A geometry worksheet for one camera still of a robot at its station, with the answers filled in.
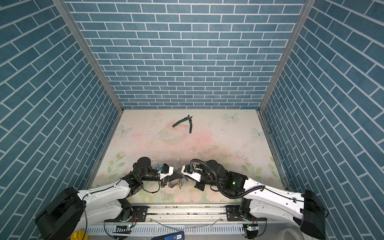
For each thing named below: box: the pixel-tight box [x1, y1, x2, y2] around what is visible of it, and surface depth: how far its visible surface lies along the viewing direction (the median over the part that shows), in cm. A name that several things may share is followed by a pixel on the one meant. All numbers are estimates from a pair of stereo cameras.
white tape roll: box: [277, 228, 303, 240], surface depth 69 cm
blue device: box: [151, 231, 185, 240], surface depth 67 cm
